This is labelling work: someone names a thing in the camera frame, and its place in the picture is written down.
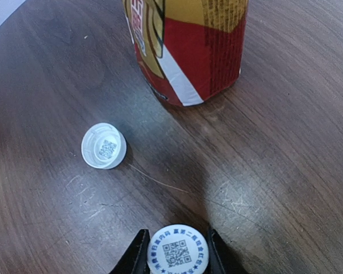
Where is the white tea bottle cap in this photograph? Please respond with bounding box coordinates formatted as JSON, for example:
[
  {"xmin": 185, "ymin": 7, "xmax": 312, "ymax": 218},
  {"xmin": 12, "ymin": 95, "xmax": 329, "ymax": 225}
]
[{"xmin": 81, "ymin": 123, "xmax": 127, "ymax": 170}]

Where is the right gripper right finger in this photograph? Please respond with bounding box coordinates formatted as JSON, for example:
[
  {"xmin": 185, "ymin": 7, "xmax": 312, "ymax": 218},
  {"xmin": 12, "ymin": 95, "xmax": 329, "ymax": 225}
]
[{"xmin": 206, "ymin": 227, "xmax": 246, "ymax": 274}]

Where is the white water bottle cap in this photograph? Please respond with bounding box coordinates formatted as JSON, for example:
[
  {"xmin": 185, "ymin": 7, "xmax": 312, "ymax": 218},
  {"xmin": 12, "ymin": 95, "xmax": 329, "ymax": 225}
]
[{"xmin": 147, "ymin": 224, "xmax": 209, "ymax": 274}]

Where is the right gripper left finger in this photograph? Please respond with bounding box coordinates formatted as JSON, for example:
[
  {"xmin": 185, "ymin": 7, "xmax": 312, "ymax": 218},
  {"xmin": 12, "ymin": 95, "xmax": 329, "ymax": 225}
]
[{"xmin": 109, "ymin": 229, "xmax": 149, "ymax": 274}]

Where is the amber tea bottle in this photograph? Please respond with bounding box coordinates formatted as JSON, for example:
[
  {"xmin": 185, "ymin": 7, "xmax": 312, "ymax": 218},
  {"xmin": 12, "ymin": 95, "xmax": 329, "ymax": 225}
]
[{"xmin": 123, "ymin": 0, "xmax": 248, "ymax": 107}]

